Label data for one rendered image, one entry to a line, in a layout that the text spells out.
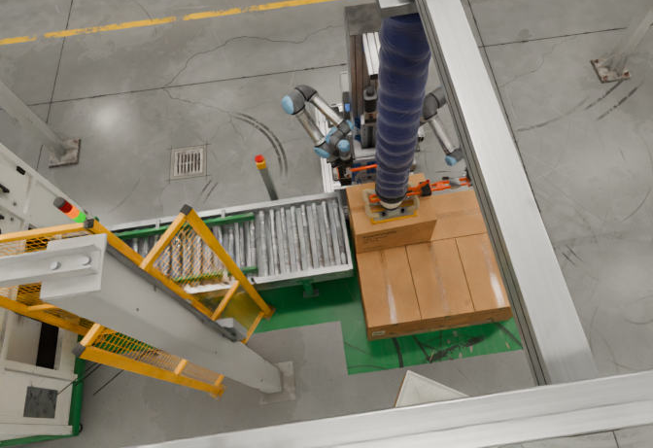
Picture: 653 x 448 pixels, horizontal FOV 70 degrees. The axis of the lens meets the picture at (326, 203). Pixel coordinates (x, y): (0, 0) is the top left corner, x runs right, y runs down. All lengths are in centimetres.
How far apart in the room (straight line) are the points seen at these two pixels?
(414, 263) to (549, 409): 290
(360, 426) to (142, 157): 472
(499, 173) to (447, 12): 56
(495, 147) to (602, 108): 443
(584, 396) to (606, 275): 385
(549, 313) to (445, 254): 273
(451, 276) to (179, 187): 282
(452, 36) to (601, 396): 99
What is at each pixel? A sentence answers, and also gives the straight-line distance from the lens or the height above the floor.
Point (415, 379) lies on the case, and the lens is 308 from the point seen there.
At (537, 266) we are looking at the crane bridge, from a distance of 115.
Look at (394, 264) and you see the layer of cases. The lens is 374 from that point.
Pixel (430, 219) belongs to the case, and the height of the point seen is 95.
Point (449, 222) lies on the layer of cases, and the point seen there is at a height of 54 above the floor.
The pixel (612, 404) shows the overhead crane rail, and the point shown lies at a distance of 96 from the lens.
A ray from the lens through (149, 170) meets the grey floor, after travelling 523.
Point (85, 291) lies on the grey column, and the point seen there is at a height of 300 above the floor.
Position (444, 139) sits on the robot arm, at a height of 149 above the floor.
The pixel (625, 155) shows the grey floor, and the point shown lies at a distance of 541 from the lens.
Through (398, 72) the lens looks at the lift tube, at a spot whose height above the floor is 246.
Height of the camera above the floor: 407
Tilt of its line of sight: 63 degrees down
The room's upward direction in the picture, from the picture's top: 10 degrees counter-clockwise
